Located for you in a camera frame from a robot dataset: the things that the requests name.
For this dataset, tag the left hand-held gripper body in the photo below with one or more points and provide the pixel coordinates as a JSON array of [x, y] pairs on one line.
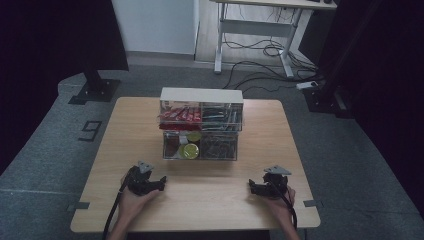
[[139, 181]]

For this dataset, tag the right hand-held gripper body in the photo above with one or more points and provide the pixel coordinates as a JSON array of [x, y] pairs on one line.
[[275, 186]]

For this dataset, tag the person's right hand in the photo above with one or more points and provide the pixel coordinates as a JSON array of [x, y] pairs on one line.
[[280, 206]]

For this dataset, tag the person's left hand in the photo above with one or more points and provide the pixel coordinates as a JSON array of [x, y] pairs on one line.
[[133, 203]]

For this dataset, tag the dark red packet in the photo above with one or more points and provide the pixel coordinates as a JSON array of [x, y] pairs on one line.
[[171, 146]]

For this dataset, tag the round yellow-green lidded cup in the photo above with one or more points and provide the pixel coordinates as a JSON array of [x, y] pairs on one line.
[[190, 151], [194, 136]]

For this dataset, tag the grey tape strip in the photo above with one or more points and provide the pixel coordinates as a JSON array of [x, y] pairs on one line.
[[313, 203], [79, 206]]

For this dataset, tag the clear acrylic drawer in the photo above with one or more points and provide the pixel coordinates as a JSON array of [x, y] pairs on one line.
[[200, 115], [200, 156]]

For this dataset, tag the pile of red packets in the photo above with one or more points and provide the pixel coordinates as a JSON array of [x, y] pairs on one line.
[[180, 116]]

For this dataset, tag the pile of dark green packets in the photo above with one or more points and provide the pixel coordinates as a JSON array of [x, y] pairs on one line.
[[220, 116]]

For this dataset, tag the clear drawer organizer white top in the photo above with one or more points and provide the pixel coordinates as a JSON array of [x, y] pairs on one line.
[[201, 95]]

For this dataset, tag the black stand base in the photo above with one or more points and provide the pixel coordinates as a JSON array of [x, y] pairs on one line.
[[328, 100], [95, 90]]

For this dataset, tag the white power strip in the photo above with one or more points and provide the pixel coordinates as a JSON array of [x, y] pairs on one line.
[[306, 85]]

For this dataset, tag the black curtain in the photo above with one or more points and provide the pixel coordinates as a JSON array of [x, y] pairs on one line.
[[50, 50], [383, 83]]

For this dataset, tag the white metal-frame desk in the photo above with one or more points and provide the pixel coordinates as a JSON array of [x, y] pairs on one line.
[[256, 28]]

